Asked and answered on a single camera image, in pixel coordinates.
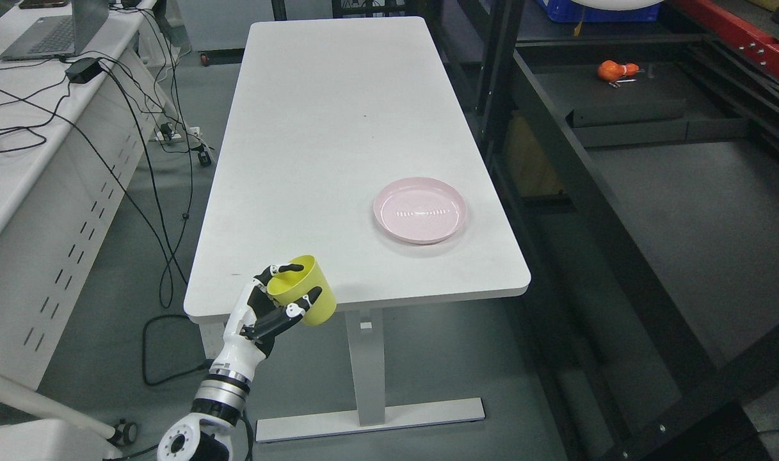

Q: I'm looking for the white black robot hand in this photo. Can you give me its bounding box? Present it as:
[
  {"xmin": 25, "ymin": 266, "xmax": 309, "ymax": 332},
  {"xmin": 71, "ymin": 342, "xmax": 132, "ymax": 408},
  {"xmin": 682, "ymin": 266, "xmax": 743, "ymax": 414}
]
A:
[{"xmin": 209, "ymin": 263, "xmax": 324, "ymax": 384}]

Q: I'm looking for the yellow plastic cup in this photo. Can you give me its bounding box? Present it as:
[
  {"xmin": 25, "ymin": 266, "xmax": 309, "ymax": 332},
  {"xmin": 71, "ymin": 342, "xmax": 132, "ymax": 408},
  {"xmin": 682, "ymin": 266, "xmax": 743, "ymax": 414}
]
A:
[{"xmin": 268, "ymin": 255, "xmax": 337, "ymax": 327}]

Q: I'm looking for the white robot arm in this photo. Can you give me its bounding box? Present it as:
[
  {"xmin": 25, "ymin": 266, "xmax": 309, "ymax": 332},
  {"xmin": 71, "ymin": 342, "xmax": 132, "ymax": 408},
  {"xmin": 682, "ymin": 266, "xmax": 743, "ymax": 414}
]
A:
[{"xmin": 156, "ymin": 369, "xmax": 250, "ymax": 460}]

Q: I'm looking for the dark grey metal shelf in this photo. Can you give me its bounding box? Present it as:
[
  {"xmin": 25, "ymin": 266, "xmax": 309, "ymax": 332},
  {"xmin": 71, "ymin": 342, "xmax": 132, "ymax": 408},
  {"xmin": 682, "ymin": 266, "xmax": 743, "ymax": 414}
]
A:
[{"xmin": 419, "ymin": 1, "xmax": 779, "ymax": 460}]

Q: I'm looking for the orange toy on shelf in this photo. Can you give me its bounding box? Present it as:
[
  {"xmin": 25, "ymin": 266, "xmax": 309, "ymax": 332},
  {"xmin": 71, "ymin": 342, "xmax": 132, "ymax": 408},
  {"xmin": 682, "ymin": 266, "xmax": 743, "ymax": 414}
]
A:
[{"xmin": 597, "ymin": 60, "xmax": 641, "ymax": 83}]

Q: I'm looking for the pink plastic plate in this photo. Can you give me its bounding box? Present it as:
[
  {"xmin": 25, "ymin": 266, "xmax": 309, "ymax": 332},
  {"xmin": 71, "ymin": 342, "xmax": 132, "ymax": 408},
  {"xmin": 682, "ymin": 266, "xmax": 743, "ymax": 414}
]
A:
[{"xmin": 373, "ymin": 176, "xmax": 469, "ymax": 245}]

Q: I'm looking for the white side desk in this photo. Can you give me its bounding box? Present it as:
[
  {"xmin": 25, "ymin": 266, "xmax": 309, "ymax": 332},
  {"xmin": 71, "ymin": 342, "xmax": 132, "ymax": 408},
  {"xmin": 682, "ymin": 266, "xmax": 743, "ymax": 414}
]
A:
[{"xmin": 0, "ymin": 1, "xmax": 170, "ymax": 390}]

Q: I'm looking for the black power adapter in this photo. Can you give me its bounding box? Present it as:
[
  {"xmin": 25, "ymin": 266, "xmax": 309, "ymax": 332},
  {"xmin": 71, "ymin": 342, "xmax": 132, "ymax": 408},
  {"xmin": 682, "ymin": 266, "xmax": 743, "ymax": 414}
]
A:
[{"xmin": 65, "ymin": 56, "xmax": 104, "ymax": 85}]

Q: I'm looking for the grey laptop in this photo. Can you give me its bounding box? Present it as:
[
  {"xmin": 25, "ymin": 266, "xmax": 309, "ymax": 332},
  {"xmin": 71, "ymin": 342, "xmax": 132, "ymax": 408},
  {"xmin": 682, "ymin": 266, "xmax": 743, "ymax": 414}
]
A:
[{"xmin": 0, "ymin": 1, "xmax": 110, "ymax": 61}]

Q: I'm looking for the blue plastic crate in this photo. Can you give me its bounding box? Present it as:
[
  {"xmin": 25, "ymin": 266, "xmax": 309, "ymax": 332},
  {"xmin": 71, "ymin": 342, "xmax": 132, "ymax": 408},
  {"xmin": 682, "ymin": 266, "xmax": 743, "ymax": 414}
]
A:
[{"xmin": 535, "ymin": 1, "xmax": 661, "ymax": 23}]

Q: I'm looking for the white table frame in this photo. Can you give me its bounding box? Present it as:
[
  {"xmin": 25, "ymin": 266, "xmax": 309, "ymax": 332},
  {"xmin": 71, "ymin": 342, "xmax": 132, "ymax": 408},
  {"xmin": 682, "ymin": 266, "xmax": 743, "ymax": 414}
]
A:
[{"xmin": 200, "ymin": 307, "xmax": 486, "ymax": 444}]

